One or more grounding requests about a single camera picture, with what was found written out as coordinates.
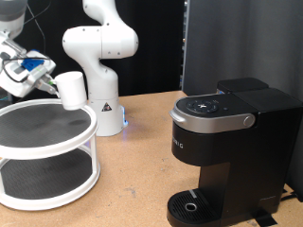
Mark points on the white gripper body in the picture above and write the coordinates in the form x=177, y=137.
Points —
x=14, y=86

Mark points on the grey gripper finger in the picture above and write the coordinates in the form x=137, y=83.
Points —
x=50, y=89
x=50, y=78

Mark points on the white mug with green tape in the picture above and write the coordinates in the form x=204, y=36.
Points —
x=72, y=91

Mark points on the black Keurig coffee machine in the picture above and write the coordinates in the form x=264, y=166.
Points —
x=252, y=151

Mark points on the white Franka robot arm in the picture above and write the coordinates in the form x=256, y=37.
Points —
x=101, y=78

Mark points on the white two-tier turntable shelf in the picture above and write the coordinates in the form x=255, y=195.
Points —
x=38, y=126

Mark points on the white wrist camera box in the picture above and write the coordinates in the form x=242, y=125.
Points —
x=33, y=67

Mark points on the grey metal frame post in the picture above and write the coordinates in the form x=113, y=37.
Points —
x=184, y=47

